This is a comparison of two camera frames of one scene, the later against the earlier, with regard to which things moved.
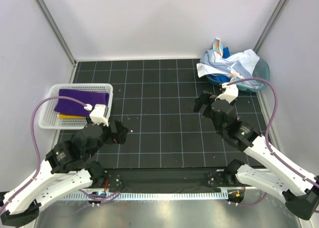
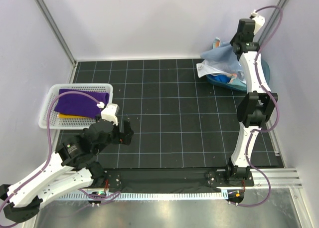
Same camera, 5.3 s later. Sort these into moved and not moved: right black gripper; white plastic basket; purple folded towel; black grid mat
Moved: right black gripper
Not moved: black grid mat; purple folded towel; white plastic basket
